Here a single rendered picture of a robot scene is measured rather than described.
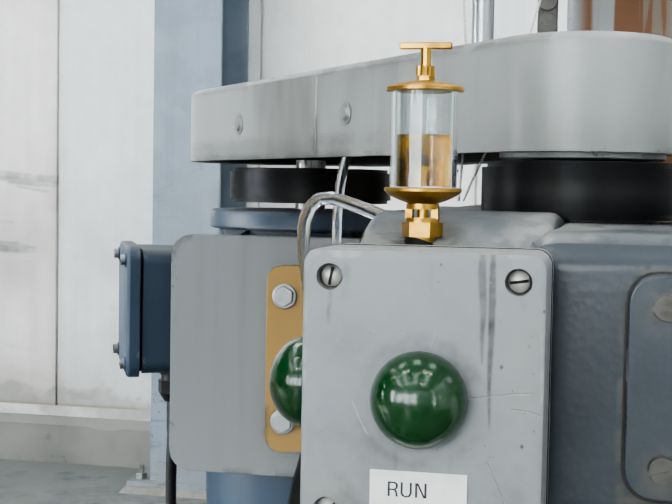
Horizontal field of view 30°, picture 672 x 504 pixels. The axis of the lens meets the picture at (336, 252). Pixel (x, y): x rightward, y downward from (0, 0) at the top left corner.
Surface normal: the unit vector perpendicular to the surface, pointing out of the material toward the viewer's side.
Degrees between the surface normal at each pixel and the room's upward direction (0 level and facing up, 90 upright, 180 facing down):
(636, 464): 90
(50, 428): 90
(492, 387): 90
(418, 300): 90
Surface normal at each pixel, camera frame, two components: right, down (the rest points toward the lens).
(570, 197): -0.32, 0.04
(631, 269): -0.20, -0.15
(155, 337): 0.24, 0.06
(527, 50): -0.74, 0.02
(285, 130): -0.90, 0.01
